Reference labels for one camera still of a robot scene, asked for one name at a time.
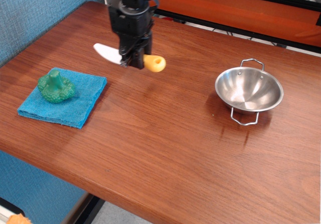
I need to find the orange object at bottom corner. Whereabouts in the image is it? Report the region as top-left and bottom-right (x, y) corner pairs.
(6, 214), (32, 224)

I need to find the orange panel with black frame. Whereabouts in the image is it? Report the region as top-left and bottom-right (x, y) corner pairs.
(156, 0), (320, 53)

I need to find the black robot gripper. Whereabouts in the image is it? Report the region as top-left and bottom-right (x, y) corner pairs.
(109, 0), (153, 69)

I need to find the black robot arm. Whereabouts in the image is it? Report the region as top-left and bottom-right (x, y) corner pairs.
(108, 0), (159, 69)

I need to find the green toy broccoli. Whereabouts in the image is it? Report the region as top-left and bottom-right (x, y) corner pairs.
(37, 69), (76, 103)

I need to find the stainless steel bowl with handles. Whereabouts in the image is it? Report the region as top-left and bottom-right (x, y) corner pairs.
(215, 58), (284, 126)

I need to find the yellow handled toy knife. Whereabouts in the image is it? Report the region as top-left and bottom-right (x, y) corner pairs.
(93, 43), (166, 72)

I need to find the blue folded cloth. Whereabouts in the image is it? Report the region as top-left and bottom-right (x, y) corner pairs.
(18, 68), (107, 129)

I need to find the black table leg frame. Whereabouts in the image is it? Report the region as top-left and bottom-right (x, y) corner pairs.
(61, 192), (105, 224)

